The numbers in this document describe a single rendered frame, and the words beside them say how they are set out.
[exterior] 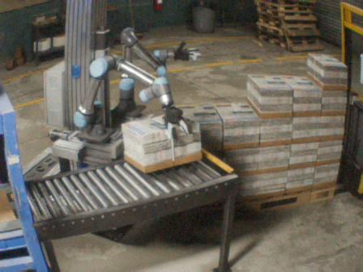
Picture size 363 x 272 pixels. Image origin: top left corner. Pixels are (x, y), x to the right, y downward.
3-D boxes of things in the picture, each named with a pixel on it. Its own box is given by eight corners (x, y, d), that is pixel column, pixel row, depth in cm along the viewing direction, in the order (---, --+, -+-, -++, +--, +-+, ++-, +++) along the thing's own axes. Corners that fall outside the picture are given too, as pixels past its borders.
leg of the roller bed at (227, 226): (223, 267, 339) (232, 190, 312) (228, 270, 334) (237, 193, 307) (216, 269, 336) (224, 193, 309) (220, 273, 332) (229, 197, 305)
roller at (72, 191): (67, 181, 303) (66, 175, 301) (94, 218, 266) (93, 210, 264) (61, 183, 301) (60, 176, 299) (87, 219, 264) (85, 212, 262)
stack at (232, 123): (174, 199, 436) (173, 104, 403) (297, 184, 453) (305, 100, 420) (181, 223, 401) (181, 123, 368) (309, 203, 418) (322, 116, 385)
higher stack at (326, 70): (296, 184, 453) (305, 52, 402) (321, 180, 457) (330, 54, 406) (309, 203, 418) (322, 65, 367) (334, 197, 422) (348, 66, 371)
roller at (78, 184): (75, 180, 306) (74, 172, 304) (104, 215, 269) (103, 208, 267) (69, 181, 304) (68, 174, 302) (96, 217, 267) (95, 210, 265)
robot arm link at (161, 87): (158, 81, 308) (168, 76, 303) (163, 98, 307) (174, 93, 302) (149, 81, 302) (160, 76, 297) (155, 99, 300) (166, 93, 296)
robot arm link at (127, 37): (127, 30, 368) (171, 70, 385) (128, 27, 379) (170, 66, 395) (117, 40, 371) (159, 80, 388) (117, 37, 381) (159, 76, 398)
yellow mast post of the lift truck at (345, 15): (334, 161, 473) (339, 2, 404) (340, 159, 475) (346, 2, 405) (337, 164, 465) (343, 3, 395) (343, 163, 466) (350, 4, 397)
